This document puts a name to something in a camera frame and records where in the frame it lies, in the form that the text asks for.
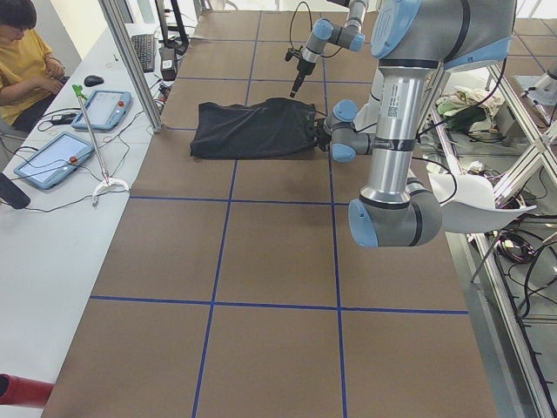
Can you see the black box with label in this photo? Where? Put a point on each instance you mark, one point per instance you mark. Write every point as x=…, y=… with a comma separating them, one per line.
x=168, y=63

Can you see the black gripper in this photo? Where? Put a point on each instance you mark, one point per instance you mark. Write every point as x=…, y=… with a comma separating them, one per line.
x=302, y=69
x=321, y=134

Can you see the black keyboard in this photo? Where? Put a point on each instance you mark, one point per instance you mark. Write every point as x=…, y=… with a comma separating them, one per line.
x=144, y=47

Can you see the black computer mouse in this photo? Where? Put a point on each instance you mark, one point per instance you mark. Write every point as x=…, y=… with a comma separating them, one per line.
x=93, y=80

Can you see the red cylinder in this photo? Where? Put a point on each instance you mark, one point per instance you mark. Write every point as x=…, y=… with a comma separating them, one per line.
x=24, y=392

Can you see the white curved chair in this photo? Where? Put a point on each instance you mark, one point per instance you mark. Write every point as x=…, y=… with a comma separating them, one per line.
x=471, y=208

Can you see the near blue teach pendant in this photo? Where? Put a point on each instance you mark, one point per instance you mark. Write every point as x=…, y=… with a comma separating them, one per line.
x=55, y=161

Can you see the metal stand with green tip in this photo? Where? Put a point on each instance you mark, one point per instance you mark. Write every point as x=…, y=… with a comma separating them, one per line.
x=108, y=182

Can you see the blue teach pendant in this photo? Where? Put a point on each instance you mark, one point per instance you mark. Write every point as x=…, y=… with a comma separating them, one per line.
x=105, y=109
x=55, y=161

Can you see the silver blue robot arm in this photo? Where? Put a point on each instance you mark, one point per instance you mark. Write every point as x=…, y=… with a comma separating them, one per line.
x=348, y=36
x=411, y=39

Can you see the aluminium frame post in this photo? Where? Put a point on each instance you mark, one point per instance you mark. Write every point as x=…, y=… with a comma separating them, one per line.
x=122, y=40

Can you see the far blue teach pendant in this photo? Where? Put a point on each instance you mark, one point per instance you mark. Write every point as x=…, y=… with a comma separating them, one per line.
x=105, y=109

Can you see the person in yellow shirt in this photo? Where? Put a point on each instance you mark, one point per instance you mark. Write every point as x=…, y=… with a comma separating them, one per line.
x=31, y=76

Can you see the black printed t-shirt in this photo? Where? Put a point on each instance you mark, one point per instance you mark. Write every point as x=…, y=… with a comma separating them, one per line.
x=273, y=128

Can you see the pile of cloths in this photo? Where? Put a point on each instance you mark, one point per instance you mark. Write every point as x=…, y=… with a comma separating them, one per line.
x=469, y=110

